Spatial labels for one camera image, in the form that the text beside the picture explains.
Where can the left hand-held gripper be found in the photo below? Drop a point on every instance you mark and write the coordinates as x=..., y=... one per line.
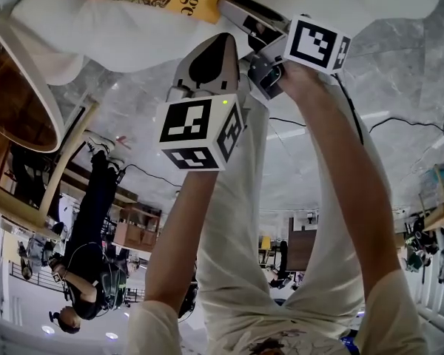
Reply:
x=192, y=131

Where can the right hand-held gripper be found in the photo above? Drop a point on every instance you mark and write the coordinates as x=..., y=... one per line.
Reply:
x=314, y=44

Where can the person's left forearm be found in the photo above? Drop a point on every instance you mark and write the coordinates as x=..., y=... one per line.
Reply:
x=177, y=235

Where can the person's right forearm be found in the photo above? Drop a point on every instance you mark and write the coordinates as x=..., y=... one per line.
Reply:
x=340, y=183

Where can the person's right hand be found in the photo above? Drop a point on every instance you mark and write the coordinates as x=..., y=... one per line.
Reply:
x=305, y=83

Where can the person's cream trousers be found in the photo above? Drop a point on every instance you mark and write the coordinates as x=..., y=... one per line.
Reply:
x=240, y=198

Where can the brown wooden cabinet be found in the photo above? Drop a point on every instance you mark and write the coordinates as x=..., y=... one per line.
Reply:
x=137, y=231

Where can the person's cream printed T-shirt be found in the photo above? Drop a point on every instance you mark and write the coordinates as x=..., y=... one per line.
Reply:
x=163, y=331

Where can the light wooden furniture frame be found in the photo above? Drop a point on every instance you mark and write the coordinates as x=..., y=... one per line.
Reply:
x=75, y=144

